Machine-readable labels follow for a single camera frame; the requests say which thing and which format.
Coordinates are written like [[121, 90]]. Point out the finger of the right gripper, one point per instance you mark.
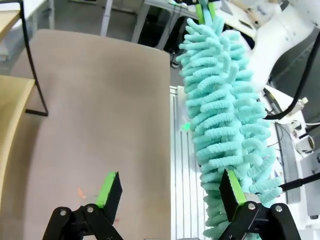
[[212, 8], [199, 13]]

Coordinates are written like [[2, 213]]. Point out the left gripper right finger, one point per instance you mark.
[[240, 220]]

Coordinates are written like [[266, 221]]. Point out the two-tier wooden shelf black frame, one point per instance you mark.
[[10, 100]]

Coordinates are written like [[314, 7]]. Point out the teal chenille duster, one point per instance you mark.
[[215, 100]]

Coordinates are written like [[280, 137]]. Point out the white desk with grey legs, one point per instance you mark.
[[141, 25]]

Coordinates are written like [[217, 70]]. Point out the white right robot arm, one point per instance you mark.
[[275, 37]]

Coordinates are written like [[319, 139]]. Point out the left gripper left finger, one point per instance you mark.
[[110, 200]]

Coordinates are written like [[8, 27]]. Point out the aluminium extrusion frame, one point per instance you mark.
[[180, 150]]

